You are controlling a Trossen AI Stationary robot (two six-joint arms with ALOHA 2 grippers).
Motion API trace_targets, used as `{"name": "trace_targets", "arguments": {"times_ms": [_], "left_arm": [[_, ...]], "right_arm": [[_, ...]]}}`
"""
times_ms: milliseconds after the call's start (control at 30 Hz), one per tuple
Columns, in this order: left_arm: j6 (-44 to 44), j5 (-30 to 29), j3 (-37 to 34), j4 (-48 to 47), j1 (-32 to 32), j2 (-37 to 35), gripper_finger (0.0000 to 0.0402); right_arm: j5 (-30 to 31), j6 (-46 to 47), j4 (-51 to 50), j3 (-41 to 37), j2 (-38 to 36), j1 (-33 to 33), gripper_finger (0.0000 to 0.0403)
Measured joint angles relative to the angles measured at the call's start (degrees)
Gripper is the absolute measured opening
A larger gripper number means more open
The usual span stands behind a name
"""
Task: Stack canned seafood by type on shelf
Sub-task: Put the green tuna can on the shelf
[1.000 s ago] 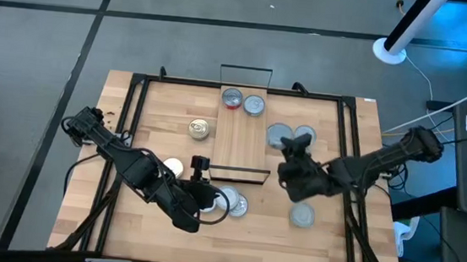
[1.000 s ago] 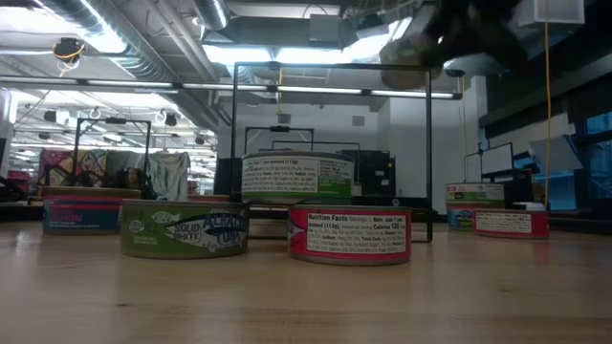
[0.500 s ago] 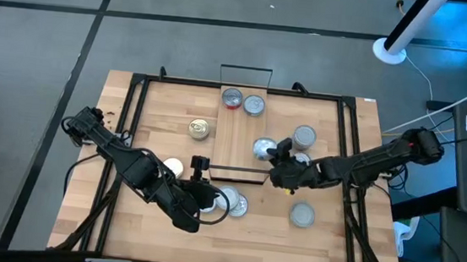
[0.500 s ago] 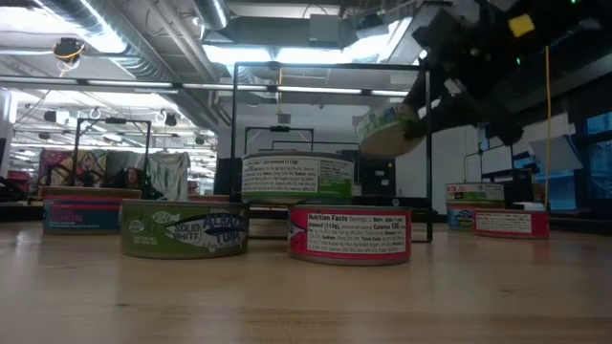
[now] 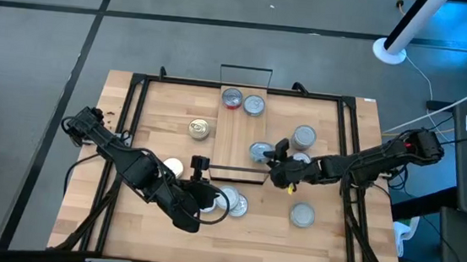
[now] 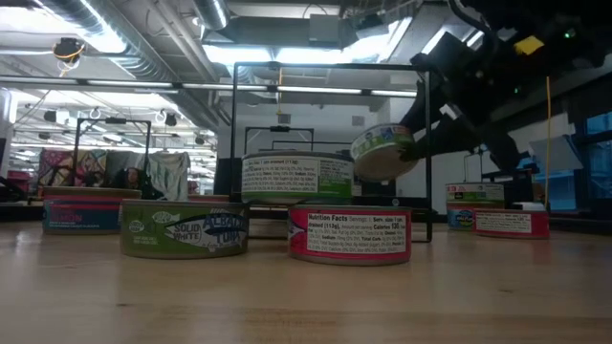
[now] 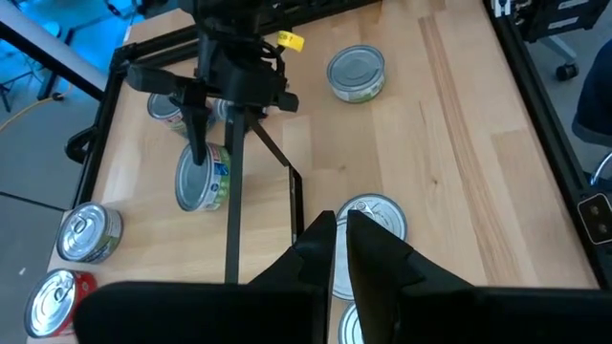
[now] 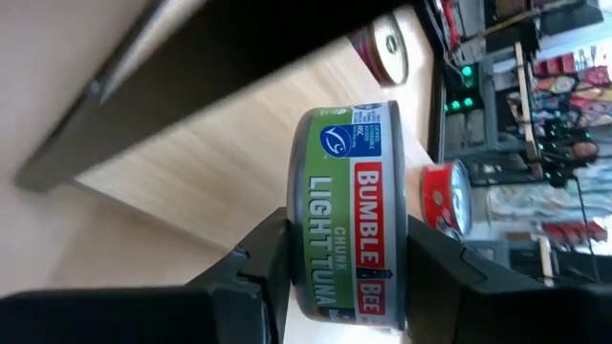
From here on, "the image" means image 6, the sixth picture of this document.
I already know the black cabinet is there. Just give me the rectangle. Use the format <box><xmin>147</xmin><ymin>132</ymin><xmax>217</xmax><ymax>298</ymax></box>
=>
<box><xmin>213</xmin><ymin>157</ymin><xmax>244</xmax><ymax>197</ymax></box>

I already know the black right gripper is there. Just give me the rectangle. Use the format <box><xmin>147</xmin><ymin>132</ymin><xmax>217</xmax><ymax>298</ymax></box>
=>
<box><xmin>399</xmin><ymin>30</ymin><xmax>552</xmax><ymax>171</ymax></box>

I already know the grey ceiling box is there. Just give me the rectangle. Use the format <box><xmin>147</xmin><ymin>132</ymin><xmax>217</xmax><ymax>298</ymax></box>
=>
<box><xmin>308</xmin><ymin>13</ymin><xmax>343</xmax><ymax>45</ymax></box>

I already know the long ceiling light strip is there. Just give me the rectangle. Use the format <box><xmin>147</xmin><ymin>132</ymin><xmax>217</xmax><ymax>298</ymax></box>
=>
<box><xmin>0</xmin><ymin>75</ymin><xmax>418</xmax><ymax>98</ymax></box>

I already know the black background rig frame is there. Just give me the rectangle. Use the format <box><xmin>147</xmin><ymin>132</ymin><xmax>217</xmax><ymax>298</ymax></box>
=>
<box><xmin>72</xmin><ymin>117</ymin><xmax>153</xmax><ymax>192</ymax></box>

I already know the person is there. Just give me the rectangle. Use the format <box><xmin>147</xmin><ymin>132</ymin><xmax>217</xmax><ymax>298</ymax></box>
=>
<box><xmin>110</xmin><ymin>166</ymin><xmax>157</xmax><ymax>201</ymax></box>

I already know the blue lit window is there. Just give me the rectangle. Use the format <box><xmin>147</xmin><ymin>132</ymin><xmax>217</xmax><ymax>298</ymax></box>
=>
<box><xmin>585</xmin><ymin>112</ymin><xmax>612</xmax><ymax>211</ymax></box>

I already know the colourful patterned cloth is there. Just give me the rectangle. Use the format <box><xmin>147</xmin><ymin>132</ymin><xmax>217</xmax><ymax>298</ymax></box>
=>
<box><xmin>36</xmin><ymin>148</ymin><xmax>109</xmax><ymax>188</ymax></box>

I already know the green albacore pull-tab can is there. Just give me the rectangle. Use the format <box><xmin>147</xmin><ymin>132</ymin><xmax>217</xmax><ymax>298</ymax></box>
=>
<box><xmin>119</xmin><ymin>199</ymin><xmax>250</xmax><ymax>261</ymax></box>

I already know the black hanging ceiling device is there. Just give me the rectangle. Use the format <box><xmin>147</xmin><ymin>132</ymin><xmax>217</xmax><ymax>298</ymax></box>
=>
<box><xmin>51</xmin><ymin>36</ymin><xmax>87</xmax><ymax>66</ymax></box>

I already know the green label tuna can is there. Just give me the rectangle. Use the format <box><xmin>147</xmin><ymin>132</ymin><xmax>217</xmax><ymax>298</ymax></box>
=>
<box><xmin>240</xmin><ymin>151</ymin><xmax>356</xmax><ymax>205</ymax></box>
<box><xmin>445</xmin><ymin>182</ymin><xmax>506</xmax><ymax>204</ymax></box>
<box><xmin>350</xmin><ymin>122</ymin><xmax>418</xmax><ymax>184</ymax></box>

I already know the white green cloth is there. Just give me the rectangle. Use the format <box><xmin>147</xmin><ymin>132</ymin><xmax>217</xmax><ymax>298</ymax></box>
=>
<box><xmin>145</xmin><ymin>151</ymin><xmax>191</xmax><ymax>202</ymax></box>

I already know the black metal rig frame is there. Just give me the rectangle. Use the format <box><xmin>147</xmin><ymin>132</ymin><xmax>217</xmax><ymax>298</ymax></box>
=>
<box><xmin>0</xmin><ymin>198</ymin><xmax>612</xmax><ymax>235</ymax></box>

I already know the pale grey panel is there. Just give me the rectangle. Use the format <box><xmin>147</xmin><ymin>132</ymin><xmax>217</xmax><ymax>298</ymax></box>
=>
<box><xmin>527</xmin><ymin>134</ymin><xmax>585</xmax><ymax>174</ymax></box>

